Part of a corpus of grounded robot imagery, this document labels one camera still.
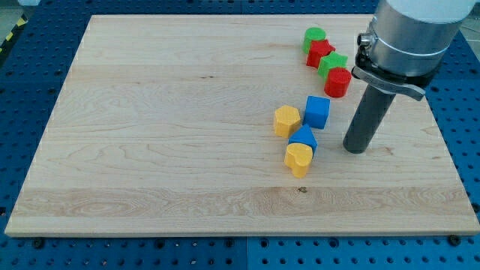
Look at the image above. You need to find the red star block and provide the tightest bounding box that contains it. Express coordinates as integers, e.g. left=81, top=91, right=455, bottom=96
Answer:
left=306, top=40, right=336, bottom=68

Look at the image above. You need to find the yellow heart block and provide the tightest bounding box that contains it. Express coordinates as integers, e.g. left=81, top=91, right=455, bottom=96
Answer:
left=284, top=142, right=313, bottom=179

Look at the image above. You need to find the yellow hexagon block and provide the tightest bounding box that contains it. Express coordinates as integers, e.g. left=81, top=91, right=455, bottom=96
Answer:
left=274, top=105, right=301, bottom=139

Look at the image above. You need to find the green cylinder block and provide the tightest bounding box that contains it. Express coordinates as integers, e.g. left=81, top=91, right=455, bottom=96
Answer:
left=302, top=27, right=326, bottom=54

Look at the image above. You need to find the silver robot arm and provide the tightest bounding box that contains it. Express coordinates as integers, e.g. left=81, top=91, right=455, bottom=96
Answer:
left=343, top=0, right=477, bottom=154

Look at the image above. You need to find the black clamp mount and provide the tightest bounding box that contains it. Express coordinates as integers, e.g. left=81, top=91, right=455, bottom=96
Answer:
left=352, top=52, right=440, bottom=101

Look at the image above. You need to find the blue pentagon block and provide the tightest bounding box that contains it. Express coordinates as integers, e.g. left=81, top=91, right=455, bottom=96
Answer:
left=288, top=124, right=318, bottom=155

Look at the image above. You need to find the green star block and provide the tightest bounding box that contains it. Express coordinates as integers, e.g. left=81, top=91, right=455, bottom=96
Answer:
left=317, top=52, right=348, bottom=80

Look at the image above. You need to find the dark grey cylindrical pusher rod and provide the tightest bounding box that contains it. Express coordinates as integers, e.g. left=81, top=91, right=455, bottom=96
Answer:
left=343, top=85, right=395, bottom=154

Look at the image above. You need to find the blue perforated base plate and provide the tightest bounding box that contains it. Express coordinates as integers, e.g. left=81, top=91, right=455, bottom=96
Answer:
left=1, top=0, right=479, bottom=269

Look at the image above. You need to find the red cylinder block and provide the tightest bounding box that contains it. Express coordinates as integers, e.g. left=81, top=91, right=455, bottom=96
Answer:
left=324, top=67, right=352, bottom=98

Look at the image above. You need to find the blue cube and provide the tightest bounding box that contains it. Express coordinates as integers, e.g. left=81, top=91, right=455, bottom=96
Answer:
left=303, top=96, right=331, bottom=129

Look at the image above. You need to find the wooden board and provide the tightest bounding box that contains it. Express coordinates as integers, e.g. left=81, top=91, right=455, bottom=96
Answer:
left=5, top=15, right=479, bottom=237

